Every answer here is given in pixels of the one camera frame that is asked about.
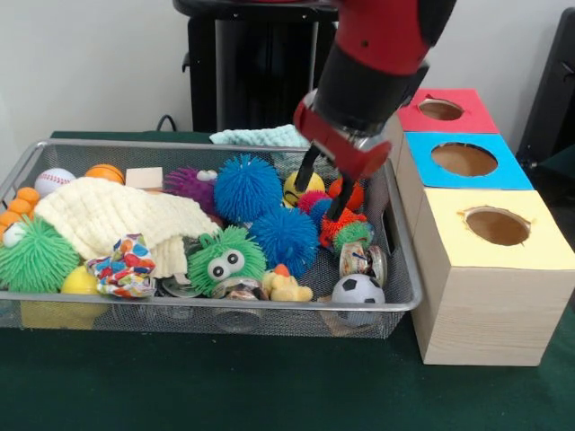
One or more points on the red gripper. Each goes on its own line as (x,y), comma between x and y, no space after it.
(346,153)

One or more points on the yellow plush toy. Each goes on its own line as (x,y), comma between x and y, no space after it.
(286,287)

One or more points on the cream waffle cloth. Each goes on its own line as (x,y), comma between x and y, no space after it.
(108,215)

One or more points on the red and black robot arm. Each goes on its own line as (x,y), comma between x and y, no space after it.
(377,54)

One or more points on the clear mesh bin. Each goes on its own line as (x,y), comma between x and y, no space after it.
(225,320)

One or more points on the wooden box with three holes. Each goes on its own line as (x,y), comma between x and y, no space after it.
(490,296)

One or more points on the yellow-green ball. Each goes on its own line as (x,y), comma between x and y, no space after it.
(314,189)

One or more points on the red ball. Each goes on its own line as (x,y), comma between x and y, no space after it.
(356,196)

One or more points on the large blue spiky ball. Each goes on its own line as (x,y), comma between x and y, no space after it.
(285,241)

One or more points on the mint green cloth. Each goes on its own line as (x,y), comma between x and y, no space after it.
(260,136)

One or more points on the small soccer ball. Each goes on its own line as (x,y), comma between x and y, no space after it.
(358,289)

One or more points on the green spiky ball with face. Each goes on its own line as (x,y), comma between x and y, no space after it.
(226,262)

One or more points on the purple spiky ball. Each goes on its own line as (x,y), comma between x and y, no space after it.
(189,186)

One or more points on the dark green tablecloth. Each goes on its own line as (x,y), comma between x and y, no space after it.
(269,386)

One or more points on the multicoloured patterned cloth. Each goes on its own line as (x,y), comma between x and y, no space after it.
(126,269)

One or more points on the small orange basketball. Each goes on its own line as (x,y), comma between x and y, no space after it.
(106,172)

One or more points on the black chair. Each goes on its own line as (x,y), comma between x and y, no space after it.
(555,99)

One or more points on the white baseball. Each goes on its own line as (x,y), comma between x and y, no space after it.
(54,180)

